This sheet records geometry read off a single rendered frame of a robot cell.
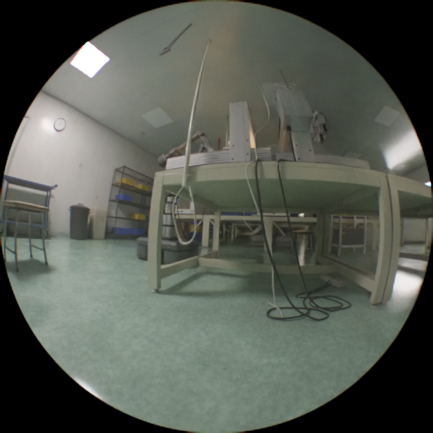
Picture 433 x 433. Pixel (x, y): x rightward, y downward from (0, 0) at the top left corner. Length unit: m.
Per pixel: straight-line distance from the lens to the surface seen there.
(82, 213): 3.22
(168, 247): 1.54
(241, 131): 0.86
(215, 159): 0.84
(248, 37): 2.48
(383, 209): 0.96
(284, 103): 0.89
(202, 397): 0.46
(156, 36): 2.61
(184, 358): 0.54
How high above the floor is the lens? 0.42
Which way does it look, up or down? 5 degrees up
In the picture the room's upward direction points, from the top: 3 degrees clockwise
